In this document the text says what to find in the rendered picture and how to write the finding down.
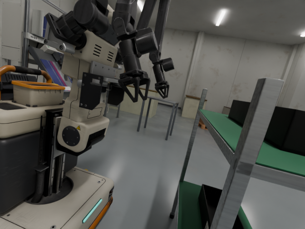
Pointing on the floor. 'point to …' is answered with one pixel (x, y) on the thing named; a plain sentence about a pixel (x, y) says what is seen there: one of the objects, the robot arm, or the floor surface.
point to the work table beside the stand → (149, 111)
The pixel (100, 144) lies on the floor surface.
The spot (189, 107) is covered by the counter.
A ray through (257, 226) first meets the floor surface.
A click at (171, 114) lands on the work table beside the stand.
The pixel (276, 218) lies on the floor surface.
